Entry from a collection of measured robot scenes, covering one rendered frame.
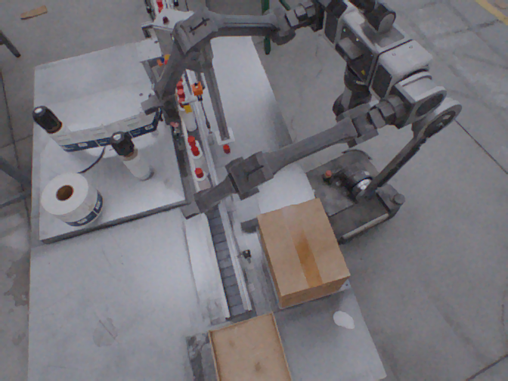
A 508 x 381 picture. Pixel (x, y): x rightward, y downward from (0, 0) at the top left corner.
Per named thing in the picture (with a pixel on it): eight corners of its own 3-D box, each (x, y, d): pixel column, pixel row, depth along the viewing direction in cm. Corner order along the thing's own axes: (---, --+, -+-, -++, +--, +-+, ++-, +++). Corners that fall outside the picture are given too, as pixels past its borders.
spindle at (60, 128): (65, 143, 175) (28, 105, 150) (82, 138, 176) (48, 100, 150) (65, 157, 171) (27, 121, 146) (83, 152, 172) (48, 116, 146)
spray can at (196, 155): (197, 169, 164) (187, 145, 146) (208, 166, 164) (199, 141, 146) (199, 178, 162) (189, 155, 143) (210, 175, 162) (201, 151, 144)
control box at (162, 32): (176, 49, 143) (162, 7, 126) (214, 57, 140) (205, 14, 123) (165, 66, 139) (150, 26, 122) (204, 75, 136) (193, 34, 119)
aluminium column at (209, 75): (219, 134, 179) (188, 19, 119) (227, 131, 179) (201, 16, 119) (221, 140, 177) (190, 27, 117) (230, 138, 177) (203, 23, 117)
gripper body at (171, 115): (166, 125, 151) (161, 115, 144) (162, 108, 155) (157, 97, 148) (181, 122, 151) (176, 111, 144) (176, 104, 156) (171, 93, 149)
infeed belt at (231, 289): (165, 43, 210) (163, 38, 207) (178, 40, 211) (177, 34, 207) (229, 318, 137) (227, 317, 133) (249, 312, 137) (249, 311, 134)
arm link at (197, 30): (207, 34, 93) (191, 0, 93) (183, 61, 103) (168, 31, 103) (300, 32, 124) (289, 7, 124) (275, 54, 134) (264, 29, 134)
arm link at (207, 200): (264, 189, 93) (247, 153, 93) (247, 197, 90) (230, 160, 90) (214, 213, 131) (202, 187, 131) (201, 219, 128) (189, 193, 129)
